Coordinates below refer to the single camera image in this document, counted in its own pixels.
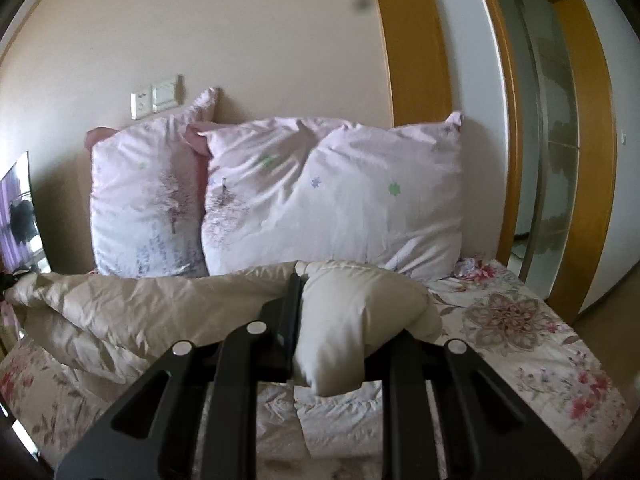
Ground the beige quilted down jacket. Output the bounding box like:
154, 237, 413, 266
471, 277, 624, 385
4, 261, 442, 396

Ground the floral bed sheet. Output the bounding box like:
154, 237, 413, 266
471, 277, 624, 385
1, 261, 631, 479

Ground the black framed mirror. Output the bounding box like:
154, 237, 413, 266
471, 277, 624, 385
0, 152, 51, 273

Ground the left floral pillow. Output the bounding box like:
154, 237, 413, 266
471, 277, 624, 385
85, 88, 219, 278

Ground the floral pillow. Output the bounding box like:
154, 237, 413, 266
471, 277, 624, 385
85, 88, 219, 278
186, 112, 463, 280

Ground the right floral pillow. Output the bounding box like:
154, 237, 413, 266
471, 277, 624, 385
186, 112, 463, 280

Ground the white wall switch plate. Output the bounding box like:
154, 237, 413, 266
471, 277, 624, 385
130, 75, 184, 120

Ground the wooden door frame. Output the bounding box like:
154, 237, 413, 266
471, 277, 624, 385
376, 0, 617, 322

